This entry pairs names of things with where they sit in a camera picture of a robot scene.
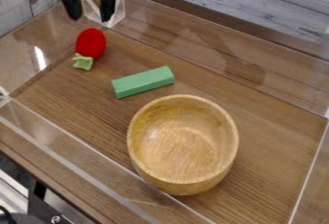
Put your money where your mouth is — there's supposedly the red plush strawberry green stem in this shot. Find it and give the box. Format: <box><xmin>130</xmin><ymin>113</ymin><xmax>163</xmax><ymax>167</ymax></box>
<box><xmin>72</xmin><ymin>28</ymin><xmax>107</xmax><ymax>71</ymax></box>

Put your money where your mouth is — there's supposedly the green rectangular block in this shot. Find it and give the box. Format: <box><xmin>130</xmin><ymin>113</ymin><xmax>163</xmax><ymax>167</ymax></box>
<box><xmin>113</xmin><ymin>66</ymin><xmax>175</xmax><ymax>99</ymax></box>

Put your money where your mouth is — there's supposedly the wooden bowl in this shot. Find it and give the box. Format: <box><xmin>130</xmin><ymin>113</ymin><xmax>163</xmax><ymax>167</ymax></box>
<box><xmin>127</xmin><ymin>94</ymin><xmax>240</xmax><ymax>196</ymax></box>

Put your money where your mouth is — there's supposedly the black metal stand base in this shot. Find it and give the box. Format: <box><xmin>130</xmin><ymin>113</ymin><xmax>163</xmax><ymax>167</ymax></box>
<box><xmin>0</xmin><ymin>181</ymin><xmax>75</xmax><ymax>224</ymax></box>

